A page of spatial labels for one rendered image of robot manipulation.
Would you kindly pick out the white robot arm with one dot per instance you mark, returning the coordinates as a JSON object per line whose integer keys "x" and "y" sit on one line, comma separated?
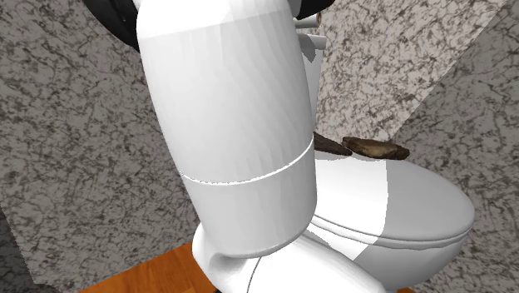
{"x": 227, "y": 121}

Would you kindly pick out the dark brown pointed object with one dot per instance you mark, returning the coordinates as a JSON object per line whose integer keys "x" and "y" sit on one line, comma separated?
{"x": 327, "y": 145}

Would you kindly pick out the brown flat oblong object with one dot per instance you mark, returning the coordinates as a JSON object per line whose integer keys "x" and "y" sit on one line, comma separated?
{"x": 375, "y": 148}

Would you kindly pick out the white paper roll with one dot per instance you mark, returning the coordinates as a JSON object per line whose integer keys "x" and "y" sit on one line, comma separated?
{"x": 306, "y": 21}

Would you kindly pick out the white toilet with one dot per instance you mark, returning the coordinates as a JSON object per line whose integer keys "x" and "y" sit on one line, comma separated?
{"x": 425, "y": 203}

